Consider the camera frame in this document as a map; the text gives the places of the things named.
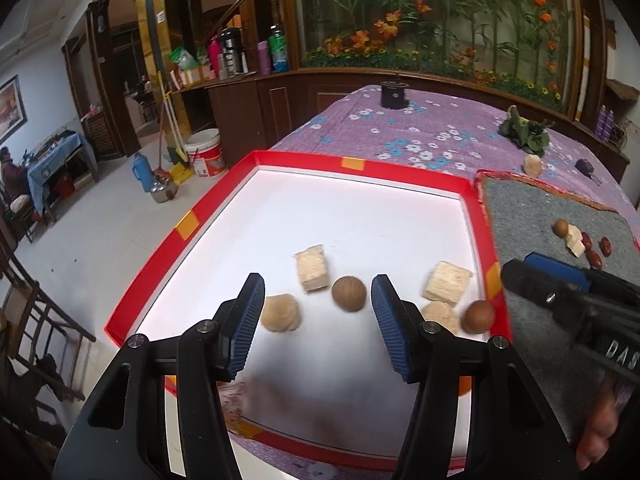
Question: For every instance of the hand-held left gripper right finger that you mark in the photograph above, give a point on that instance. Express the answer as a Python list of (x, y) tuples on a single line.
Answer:
[(392, 330)]

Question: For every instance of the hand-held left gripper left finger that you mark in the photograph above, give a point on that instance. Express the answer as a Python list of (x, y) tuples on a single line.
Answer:
[(245, 330)]

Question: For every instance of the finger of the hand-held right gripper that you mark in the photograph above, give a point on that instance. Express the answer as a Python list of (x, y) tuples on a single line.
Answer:
[(525, 280), (550, 265)]

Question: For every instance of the beige crumbly cube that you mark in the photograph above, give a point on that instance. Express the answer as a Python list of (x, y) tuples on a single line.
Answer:
[(447, 282), (577, 250), (575, 234), (312, 270)]

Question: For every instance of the brown round nut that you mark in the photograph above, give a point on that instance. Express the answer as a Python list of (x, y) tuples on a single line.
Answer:
[(346, 294), (561, 226), (478, 316)]

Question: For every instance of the red shallow box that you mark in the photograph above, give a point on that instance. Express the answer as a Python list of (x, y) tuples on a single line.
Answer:
[(350, 210)]

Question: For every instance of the person's right hand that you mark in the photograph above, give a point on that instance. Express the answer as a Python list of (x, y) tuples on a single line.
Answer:
[(600, 420)]

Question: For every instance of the pale wrinkled walnut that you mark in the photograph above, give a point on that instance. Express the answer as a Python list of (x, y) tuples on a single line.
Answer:
[(440, 316), (281, 312)]

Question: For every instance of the grey felt mat red trim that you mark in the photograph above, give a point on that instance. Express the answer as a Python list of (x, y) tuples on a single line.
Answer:
[(525, 205)]

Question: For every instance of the straw-coloured puffed cake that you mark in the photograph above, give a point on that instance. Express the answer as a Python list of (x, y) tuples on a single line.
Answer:
[(533, 165)]

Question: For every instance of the black folding key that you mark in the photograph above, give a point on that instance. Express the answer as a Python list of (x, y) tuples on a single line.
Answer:
[(585, 166)]

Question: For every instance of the green leafy vegetable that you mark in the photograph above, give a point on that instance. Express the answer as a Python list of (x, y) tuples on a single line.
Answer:
[(525, 132)]

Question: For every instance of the lilac spray bottle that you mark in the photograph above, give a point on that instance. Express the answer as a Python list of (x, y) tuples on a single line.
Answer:
[(602, 120), (610, 122)]

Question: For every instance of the metal kettle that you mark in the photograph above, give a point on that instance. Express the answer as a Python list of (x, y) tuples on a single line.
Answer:
[(162, 190)]

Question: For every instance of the white plastic bucket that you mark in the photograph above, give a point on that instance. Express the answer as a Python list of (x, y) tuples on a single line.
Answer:
[(205, 152)]

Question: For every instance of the purple floral tablecloth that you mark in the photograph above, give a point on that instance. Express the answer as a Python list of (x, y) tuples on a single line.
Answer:
[(425, 125)]

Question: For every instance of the blue thermos flask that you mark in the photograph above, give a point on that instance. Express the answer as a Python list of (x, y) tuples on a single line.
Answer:
[(140, 170)]

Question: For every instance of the dark wooden chair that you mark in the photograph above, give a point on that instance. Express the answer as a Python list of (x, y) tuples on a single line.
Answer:
[(35, 310)]

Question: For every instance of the table with blue cloth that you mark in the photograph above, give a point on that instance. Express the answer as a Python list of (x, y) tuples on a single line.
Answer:
[(55, 155)]

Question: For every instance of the small cardboard box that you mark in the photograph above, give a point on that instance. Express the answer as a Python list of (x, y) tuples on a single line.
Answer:
[(192, 76)]

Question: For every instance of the artificial flower display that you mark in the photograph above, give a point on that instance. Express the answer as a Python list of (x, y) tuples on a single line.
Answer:
[(450, 20)]

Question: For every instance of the purple bottle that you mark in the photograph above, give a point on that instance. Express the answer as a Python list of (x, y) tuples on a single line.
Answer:
[(264, 57)]

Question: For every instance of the red slim bottle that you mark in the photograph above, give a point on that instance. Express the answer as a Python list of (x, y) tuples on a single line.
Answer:
[(215, 55)]

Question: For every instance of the steel thermos jug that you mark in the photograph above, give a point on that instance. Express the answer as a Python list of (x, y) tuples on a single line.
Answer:
[(232, 52)]

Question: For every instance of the green plastic bag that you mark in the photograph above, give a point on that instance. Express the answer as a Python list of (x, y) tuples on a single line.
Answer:
[(182, 57)]

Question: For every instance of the green plastic bottle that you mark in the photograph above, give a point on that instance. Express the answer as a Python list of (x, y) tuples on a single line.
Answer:
[(277, 50)]

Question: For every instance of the black mount block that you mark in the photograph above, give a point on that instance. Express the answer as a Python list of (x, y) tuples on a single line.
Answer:
[(394, 94)]

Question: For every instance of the framed wall picture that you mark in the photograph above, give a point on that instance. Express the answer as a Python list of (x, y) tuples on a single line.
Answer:
[(12, 107)]

